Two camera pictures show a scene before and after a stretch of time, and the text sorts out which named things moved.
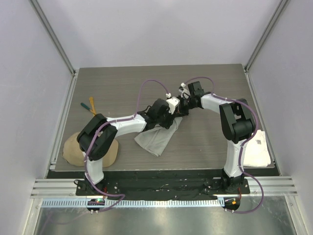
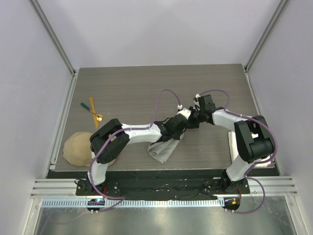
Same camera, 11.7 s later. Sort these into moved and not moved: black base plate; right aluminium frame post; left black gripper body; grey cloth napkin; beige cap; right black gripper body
Moved: right black gripper body; left black gripper body; grey cloth napkin
Not moved: beige cap; right aluminium frame post; black base plate
